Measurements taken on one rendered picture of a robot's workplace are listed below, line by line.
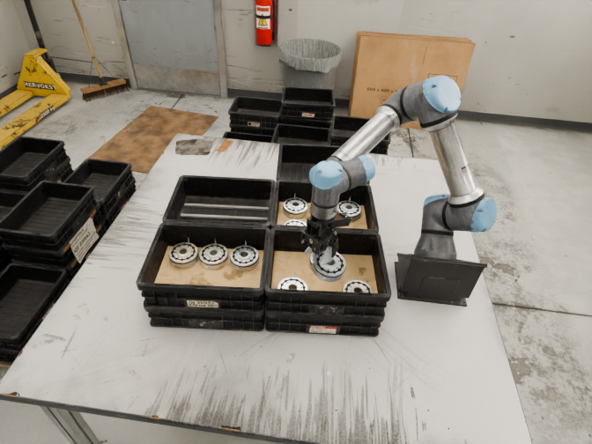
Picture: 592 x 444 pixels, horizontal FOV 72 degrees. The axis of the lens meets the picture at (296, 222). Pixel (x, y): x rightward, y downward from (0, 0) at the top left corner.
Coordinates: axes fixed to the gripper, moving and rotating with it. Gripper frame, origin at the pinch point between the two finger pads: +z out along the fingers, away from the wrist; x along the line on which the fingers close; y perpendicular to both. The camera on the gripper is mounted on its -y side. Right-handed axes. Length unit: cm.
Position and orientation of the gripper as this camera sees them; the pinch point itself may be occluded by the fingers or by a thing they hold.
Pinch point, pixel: (322, 257)
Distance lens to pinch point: 130.2
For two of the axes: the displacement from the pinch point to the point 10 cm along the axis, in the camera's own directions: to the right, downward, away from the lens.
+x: 7.3, 4.7, -4.9
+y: -6.8, 4.7, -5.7
